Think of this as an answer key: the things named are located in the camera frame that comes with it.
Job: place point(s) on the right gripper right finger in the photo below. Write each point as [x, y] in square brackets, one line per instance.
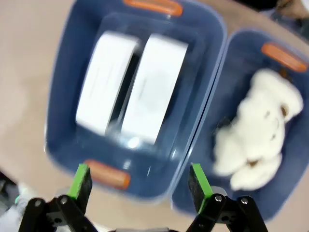
[200, 188]

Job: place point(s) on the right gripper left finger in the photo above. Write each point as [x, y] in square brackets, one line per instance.
[79, 186]

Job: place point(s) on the white digital clock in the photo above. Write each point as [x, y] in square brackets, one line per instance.
[106, 82]
[154, 87]

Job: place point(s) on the person left hand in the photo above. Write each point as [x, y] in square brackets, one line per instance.
[294, 7]

